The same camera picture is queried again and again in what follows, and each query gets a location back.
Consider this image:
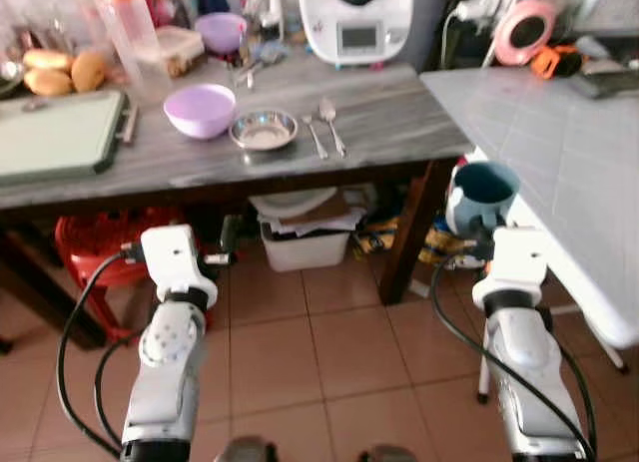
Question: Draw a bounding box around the blue ceramic mug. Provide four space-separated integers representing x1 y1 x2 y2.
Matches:
446 161 521 235

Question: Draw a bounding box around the white plastic basin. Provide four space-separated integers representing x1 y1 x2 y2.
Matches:
250 188 340 221

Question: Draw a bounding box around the dark wooden grey-topped table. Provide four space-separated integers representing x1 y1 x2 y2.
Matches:
0 58 476 349

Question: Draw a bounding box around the white plastic bin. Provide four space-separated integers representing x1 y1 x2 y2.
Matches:
260 221 353 274

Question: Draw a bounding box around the small steel bowl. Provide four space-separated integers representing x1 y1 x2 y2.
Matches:
230 110 300 152

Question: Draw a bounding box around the white folding table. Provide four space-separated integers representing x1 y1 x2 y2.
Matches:
419 65 639 403

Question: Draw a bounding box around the large purple bowl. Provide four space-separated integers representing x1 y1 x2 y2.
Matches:
163 83 238 141

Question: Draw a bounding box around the red plastic stool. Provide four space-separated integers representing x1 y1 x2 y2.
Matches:
54 211 213 341

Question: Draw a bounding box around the steel spoon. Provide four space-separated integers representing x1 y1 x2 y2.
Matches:
318 98 348 160

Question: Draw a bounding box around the metal serving spoon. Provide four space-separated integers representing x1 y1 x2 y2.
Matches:
235 41 291 90

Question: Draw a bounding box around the lidded plastic food container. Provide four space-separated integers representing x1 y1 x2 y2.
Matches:
155 26 207 79

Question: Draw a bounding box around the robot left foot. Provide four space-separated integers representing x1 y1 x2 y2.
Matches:
214 436 282 462

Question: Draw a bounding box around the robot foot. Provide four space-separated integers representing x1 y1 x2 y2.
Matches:
214 436 282 462
357 444 421 462

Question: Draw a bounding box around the orange black tool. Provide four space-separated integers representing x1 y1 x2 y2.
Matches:
529 45 583 81

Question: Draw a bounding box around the green cutting board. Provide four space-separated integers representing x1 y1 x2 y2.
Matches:
0 89 137 186

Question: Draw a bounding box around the small purple bowl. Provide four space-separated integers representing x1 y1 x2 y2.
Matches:
195 13 249 56

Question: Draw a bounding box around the brown bread roll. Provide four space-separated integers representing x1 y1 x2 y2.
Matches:
24 69 74 97
22 49 74 73
70 50 107 93

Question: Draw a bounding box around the pink round device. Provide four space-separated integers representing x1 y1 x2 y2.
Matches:
494 0 558 68

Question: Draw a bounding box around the orange-capped clear plastic bottle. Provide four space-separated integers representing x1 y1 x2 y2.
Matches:
98 0 173 96

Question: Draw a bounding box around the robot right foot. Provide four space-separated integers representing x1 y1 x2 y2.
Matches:
357 444 421 462

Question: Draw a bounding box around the white kitchen appliance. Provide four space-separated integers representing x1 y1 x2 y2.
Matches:
298 0 416 68

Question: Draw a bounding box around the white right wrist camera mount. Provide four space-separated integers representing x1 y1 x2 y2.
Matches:
472 228 550 313

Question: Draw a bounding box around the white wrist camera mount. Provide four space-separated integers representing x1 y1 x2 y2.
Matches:
472 228 550 313
140 225 219 308

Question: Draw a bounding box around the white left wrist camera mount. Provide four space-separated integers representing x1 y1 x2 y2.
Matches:
140 225 219 308

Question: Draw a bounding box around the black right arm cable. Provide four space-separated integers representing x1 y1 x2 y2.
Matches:
430 250 598 461

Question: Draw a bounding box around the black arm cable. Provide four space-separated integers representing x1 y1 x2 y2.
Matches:
430 250 598 461
56 246 143 459

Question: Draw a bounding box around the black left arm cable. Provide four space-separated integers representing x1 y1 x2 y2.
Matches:
56 246 143 459

